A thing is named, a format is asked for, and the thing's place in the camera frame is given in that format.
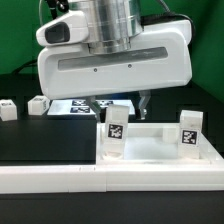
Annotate white square tabletop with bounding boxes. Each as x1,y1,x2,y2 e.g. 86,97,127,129
96,123,216,166

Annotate white marker sheet with tags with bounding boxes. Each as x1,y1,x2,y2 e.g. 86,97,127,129
48,99,135,115

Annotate black cable on table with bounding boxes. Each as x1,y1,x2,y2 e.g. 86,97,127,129
11,59,39,75

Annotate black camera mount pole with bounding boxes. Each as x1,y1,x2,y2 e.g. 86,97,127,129
45,0,69,19

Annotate white L-shaped obstacle fence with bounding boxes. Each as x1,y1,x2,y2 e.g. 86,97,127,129
0,126,224,195

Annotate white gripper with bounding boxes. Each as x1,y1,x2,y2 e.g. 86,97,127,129
36,11,192,122

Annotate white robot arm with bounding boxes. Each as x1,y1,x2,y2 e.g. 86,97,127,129
36,0,193,119

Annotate grey cable behind pole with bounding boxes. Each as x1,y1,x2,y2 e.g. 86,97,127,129
38,0,46,28

